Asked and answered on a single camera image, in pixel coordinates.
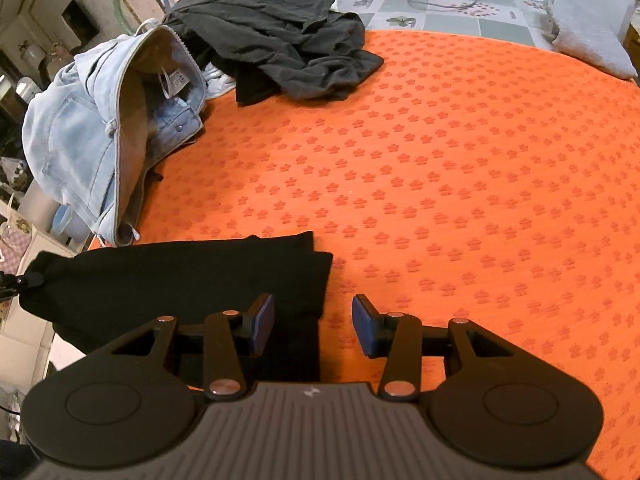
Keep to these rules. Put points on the dark grey garment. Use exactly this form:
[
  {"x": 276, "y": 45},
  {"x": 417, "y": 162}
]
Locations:
[{"x": 280, "y": 35}]

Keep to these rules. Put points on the grey pillow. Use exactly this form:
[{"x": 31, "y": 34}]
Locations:
[{"x": 595, "y": 25}]

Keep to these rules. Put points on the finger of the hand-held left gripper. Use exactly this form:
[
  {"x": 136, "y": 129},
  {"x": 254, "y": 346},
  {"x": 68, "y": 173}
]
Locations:
[{"x": 20, "y": 281}]

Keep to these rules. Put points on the orange patterned blanket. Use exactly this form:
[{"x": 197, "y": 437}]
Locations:
[{"x": 450, "y": 185}]

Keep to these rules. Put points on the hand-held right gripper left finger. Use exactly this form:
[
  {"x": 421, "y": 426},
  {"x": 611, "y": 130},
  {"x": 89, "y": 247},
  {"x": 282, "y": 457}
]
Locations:
[{"x": 262, "y": 325}]

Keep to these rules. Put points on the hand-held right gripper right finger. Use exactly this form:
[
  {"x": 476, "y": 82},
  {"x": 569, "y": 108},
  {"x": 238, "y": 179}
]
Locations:
[{"x": 363, "y": 327}]

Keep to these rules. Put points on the light blue denim jacket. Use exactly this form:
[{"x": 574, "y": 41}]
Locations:
[{"x": 100, "y": 125}]

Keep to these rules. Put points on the checkered leaf-print sheet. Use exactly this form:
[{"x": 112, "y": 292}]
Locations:
[{"x": 430, "y": 10}]

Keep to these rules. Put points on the black garment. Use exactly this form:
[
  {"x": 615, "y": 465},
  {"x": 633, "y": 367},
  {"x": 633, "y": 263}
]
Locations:
[{"x": 175, "y": 280}]

